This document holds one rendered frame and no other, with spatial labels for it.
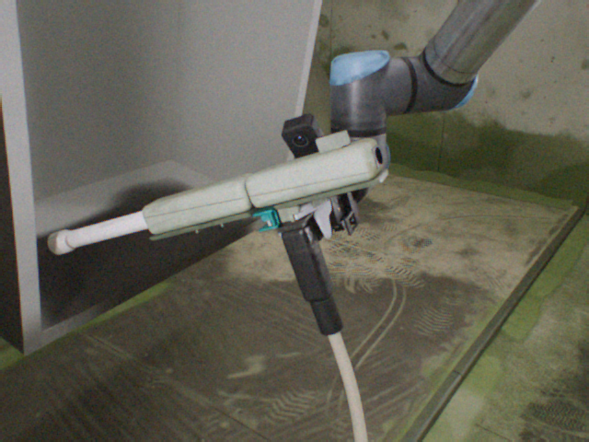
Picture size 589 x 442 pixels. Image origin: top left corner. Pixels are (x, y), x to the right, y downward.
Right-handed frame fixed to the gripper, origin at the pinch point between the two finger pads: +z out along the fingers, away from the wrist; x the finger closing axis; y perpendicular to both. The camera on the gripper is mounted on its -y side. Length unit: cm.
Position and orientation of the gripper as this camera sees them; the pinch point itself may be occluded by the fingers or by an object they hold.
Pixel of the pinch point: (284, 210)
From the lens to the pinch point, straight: 62.9
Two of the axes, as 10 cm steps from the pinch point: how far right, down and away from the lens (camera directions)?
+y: 3.2, 9.2, 2.1
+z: -3.4, 3.2, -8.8
